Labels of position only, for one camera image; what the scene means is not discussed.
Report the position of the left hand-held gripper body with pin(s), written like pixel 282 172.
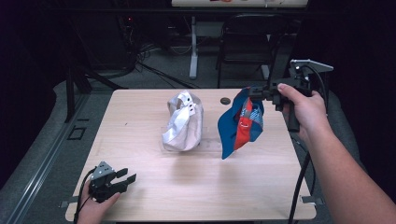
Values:
pixel 102 183

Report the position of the black metal stand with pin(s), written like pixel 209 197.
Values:
pixel 73 93

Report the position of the person's left hand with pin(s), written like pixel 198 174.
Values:
pixel 96 211

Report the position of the white desk leg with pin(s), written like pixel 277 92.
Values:
pixel 193 53

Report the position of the black chair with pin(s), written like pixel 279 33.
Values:
pixel 249 46

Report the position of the metal table bracket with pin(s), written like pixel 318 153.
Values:
pixel 311 199
pixel 67 201

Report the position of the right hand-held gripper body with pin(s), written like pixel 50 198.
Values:
pixel 299 81

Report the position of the blue and orange cap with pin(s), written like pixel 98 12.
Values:
pixel 229 130

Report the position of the square floor outlet box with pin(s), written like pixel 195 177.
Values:
pixel 76 133

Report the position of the beige canvas cap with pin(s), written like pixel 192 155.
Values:
pixel 186 130

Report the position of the person's right hand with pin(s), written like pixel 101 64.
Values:
pixel 308 112

